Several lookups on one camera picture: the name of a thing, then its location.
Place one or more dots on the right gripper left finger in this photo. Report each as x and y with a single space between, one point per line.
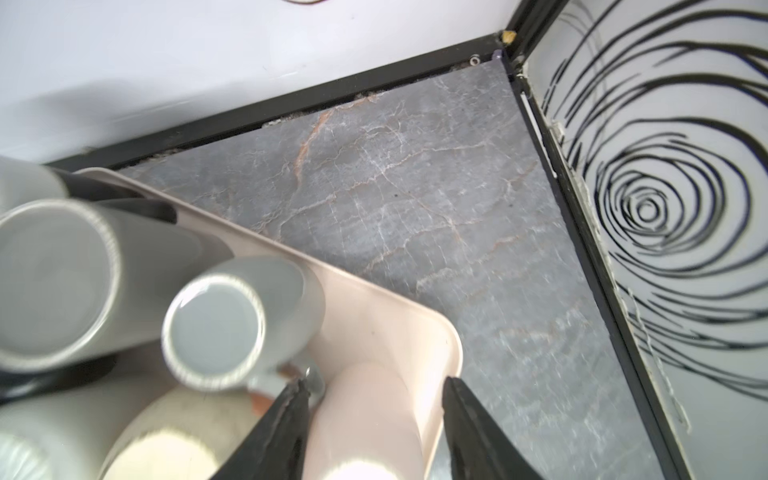
276 447

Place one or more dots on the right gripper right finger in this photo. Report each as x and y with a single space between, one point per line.
478 447

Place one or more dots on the orange and cream mug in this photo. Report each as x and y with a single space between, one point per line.
185 434

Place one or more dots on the pink mug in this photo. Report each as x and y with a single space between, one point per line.
364 428

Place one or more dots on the tall grey mug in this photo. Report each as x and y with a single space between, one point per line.
246 324

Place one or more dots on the white ribbed mug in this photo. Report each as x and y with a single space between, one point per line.
68 435

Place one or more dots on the wide grey mug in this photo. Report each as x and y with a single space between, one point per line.
80 280

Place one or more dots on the small white mug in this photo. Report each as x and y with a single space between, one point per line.
23 182

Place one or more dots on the beige plastic tray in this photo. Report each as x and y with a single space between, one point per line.
364 324

